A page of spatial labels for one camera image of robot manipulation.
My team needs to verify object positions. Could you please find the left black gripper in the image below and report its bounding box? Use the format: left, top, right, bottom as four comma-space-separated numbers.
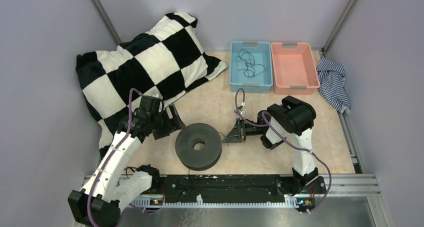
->
150, 103, 186, 140

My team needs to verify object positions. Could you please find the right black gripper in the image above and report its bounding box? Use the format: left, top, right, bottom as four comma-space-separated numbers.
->
222, 117, 265, 143

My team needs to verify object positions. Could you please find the black cable spool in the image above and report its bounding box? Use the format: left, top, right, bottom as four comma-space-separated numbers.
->
175, 123, 222, 171

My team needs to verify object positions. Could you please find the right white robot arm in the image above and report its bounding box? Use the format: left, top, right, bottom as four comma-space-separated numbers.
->
223, 95, 319, 193

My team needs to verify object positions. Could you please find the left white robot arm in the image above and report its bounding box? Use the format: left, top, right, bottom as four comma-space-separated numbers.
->
67, 95, 185, 227

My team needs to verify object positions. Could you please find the black white checkered blanket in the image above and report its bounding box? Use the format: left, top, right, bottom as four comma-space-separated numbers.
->
75, 12, 228, 157

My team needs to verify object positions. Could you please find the blue plastic basket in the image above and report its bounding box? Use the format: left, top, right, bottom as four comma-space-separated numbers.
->
229, 41, 274, 93

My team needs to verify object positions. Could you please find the pink plastic basket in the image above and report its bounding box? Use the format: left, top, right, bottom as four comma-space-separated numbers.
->
270, 42, 320, 95

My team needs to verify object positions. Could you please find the blue striped cloth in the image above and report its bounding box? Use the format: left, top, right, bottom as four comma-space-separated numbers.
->
316, 57, 351, 113

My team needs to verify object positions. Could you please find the left corner metal profile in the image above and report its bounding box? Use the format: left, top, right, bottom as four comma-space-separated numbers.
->
90, 0, 122, 45

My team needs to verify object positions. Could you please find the corner metal profile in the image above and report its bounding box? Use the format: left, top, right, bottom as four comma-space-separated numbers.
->
90, 0, 122, 45
321, 0, 359, 56

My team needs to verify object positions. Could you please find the right corner metal profile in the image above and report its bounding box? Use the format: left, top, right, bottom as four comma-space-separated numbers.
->
321, 0, 359, 56

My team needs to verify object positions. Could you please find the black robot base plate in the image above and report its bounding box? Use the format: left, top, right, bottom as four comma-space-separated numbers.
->
141, 174, 327, 204

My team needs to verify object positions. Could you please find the black cable in blue basket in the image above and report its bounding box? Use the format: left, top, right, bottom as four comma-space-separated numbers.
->
235, 49, 268, 79

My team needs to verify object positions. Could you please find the aluminium front frame rail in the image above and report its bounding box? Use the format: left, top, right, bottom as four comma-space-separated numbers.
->
71, 174, 393, 227

